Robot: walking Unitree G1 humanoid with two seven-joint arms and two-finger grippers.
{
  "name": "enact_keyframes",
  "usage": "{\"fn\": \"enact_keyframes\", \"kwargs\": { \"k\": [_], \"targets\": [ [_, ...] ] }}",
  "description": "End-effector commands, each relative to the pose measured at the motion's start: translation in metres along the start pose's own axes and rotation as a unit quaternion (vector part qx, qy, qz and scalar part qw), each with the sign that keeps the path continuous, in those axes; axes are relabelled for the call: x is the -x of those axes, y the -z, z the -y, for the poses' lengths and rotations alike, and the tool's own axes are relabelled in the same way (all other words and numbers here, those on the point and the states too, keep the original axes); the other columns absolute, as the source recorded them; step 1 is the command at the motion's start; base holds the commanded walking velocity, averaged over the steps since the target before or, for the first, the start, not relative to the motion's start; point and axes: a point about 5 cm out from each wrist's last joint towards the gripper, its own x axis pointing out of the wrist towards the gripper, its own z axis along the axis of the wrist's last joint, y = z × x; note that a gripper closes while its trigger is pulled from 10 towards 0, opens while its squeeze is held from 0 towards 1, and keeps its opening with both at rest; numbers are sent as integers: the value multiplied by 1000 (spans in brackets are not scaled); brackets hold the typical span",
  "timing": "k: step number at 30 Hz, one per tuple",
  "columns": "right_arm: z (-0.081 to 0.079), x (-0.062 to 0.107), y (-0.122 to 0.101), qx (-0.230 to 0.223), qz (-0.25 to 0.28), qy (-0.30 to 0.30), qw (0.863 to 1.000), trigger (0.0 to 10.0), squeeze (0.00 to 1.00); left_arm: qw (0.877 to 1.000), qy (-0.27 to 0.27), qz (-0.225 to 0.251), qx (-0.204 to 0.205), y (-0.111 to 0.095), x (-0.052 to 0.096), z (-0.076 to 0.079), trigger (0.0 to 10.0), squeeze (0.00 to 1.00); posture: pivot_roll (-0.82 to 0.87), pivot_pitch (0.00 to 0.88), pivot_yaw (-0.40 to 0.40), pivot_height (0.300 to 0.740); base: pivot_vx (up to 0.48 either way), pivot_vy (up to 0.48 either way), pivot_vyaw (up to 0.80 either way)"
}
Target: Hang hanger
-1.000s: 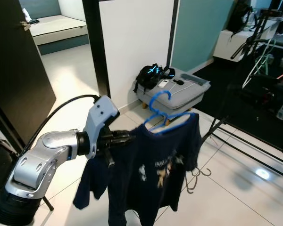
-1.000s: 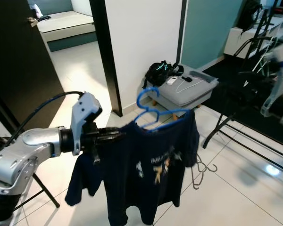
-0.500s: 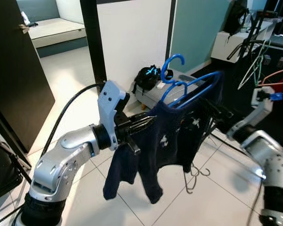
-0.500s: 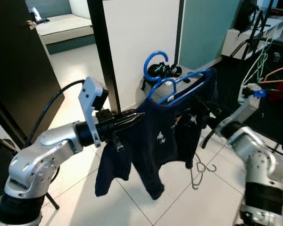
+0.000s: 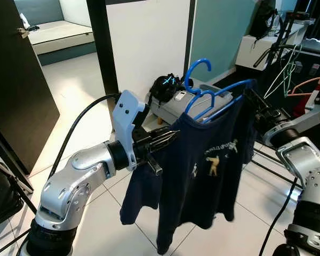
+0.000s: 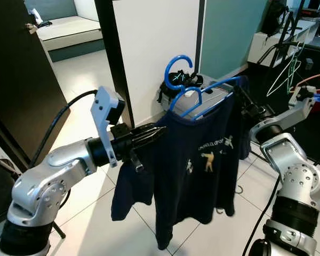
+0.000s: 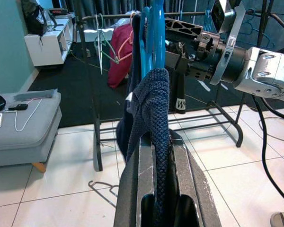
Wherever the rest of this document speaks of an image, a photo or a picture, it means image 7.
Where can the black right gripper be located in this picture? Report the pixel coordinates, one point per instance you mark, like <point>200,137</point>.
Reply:
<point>209,56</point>

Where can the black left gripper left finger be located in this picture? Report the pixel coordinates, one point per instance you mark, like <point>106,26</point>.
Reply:
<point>130,189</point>

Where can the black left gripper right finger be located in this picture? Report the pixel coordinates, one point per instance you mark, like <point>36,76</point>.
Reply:
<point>194,179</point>

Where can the blue plastic hanger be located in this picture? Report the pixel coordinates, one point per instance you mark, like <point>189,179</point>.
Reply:
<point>207,21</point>
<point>158,35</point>

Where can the black garment with white print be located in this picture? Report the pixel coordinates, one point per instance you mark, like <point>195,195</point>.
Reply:
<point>180,94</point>

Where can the blue shirt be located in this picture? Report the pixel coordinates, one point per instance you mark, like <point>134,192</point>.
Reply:
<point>135,59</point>

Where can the navy knit garment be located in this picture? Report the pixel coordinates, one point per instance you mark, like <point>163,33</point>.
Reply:
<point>156,106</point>

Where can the pink metal hanger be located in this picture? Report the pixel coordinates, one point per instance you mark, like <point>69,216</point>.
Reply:
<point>131,37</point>

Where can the green metal hanger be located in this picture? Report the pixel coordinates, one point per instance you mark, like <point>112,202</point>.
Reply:
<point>100,59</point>

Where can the black metal clothes rack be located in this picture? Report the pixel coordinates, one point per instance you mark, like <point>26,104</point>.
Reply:
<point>98,156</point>

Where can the white fluffy cloth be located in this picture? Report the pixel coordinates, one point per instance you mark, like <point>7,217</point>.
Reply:
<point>121,23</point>

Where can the red cloth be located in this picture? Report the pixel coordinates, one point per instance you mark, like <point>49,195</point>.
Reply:
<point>118,71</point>

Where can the black curtain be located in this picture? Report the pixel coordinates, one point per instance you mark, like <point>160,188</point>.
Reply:
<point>109,7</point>

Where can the grey upholstered ottoman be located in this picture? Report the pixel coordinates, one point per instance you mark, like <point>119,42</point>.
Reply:
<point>26,142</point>

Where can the black device with red display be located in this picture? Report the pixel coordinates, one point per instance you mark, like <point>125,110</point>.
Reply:
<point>59,11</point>

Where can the grey folded cloth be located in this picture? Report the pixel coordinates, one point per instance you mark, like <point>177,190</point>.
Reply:
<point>35,95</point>

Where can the white shelf unit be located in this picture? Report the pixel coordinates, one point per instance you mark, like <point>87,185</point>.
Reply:
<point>47,47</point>

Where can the black remote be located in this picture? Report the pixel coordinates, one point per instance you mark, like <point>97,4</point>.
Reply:
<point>19,107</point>

